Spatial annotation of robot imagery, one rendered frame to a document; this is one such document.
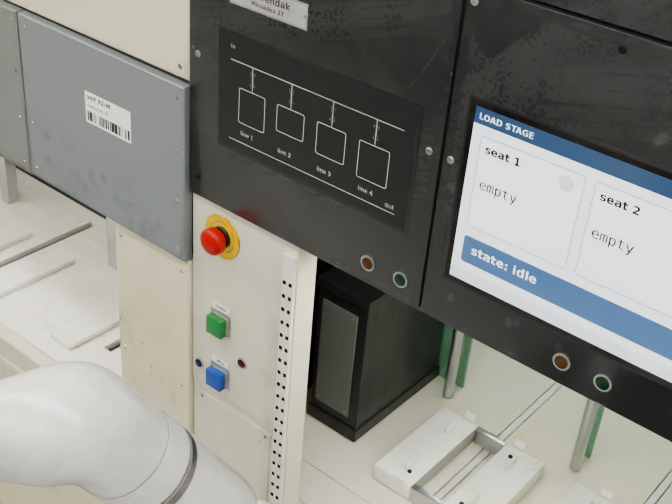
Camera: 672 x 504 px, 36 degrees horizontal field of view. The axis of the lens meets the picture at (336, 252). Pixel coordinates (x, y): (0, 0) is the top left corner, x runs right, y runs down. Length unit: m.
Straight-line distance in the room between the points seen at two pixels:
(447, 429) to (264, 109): 0.76
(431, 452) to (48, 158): 0.80
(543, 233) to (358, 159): 0.25
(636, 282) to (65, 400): 0.56
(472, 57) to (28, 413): 0.56
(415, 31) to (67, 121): 0.68
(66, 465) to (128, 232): 0.82
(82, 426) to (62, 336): 1.27
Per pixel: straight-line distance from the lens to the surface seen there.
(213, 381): 1.58
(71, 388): 0.81
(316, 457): 1.80
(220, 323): 1.50
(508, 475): 1.78
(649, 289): 1.06
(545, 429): 1.93
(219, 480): 0.94
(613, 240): 1.05
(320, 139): 1.24
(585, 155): 1.04
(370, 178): 1.20
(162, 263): 1.56
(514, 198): 1.09
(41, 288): 2.24
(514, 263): 1.13
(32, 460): 0.82
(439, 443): 1.81
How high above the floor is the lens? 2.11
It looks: 32 degrees down
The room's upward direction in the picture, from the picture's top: 5 degrees clockwise
